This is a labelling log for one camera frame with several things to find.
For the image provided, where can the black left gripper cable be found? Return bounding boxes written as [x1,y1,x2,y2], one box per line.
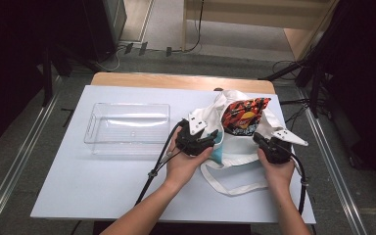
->
[135,118,189,207]

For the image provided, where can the black cabinet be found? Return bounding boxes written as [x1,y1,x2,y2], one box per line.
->
[82,0,127,63]

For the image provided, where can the black floor cables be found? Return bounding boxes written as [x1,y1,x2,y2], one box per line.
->
[270,59,327,125]

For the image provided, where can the red orange snack packet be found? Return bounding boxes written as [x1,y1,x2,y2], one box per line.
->
[220,97,272,137]

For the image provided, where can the dark curtain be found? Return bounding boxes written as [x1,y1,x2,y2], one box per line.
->
[319,0,376,195]
[0,0,91,156]

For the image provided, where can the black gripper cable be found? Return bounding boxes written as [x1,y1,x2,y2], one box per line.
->
[135,118,189,207]
[287,151,308,216]

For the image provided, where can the white patterned tote bag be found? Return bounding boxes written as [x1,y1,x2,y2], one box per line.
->
[189,89,303,197]

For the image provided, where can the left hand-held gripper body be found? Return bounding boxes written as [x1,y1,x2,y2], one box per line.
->
[175,112,216,157]

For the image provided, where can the person's left hand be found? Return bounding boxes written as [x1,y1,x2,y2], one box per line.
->
[164,129,213,193]

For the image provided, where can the light wooden frame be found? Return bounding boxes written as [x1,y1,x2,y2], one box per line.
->
[181,0,341,62]

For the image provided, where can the black tripod stand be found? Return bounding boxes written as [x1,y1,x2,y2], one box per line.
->
[258,48,327,119]

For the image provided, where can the black hanging cable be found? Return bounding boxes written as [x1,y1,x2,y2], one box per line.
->
[170,0,206,54]

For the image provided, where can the white floor cable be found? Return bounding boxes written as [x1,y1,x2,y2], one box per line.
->
[99,45,126,72]

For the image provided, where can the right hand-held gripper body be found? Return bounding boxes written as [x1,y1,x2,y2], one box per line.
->
[259,128,309,165]

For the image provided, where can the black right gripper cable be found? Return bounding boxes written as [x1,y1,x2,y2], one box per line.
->
[287,151,308,216]

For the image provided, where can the clear plastic container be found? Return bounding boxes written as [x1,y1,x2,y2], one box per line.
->
[83,102,171,157]

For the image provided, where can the light wooden table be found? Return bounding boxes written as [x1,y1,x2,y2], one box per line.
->
[90,71,277,95]

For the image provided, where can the black metal stand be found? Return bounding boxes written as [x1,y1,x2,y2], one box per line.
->
[40,45,74,108]

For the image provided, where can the person's right hand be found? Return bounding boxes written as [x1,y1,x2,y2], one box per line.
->
[257,148,297,194]

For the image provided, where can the metal floor rail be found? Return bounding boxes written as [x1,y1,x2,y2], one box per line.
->
[296,87,370,235]
[0,76,63,235]

